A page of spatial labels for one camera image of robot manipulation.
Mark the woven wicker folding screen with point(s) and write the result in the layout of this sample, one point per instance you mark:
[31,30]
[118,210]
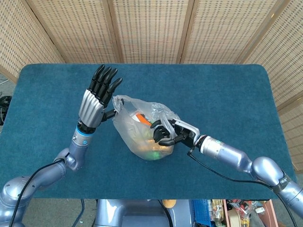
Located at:
[151,30]

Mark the clear plastic bag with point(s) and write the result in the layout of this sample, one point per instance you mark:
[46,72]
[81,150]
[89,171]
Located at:
[132,139]

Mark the green toy building brick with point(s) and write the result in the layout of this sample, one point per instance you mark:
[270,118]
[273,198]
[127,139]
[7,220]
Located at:
[154,155]

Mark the clear plastic bottle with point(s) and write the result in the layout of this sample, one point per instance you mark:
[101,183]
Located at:
[217,212]

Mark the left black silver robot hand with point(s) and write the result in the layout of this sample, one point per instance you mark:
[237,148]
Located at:
[91,108]

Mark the white packet with orange edge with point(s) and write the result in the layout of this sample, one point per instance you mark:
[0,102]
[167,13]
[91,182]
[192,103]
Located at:
[143,119]

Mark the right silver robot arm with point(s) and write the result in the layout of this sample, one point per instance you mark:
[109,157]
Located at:
[236,156]

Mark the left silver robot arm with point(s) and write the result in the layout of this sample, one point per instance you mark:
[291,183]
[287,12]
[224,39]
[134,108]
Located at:
[47,175]

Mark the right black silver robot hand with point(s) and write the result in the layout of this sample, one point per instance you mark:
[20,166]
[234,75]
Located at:
[187,134]

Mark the pink storage box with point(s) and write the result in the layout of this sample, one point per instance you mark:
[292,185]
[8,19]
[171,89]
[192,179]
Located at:
[272,212]

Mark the gold foil snack packet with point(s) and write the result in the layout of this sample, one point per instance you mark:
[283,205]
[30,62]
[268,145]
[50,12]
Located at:
[151,147]

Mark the blue plastic crate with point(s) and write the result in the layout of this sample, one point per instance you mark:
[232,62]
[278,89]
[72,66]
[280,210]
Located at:
[201,210]

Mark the black floor device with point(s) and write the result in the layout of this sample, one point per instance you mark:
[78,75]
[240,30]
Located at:
[5,100]

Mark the teal carpet table mat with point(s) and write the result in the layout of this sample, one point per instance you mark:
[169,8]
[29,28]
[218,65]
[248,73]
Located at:
[213,99]

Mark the silver blue robot torso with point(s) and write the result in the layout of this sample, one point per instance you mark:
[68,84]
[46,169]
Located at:
[132,212]

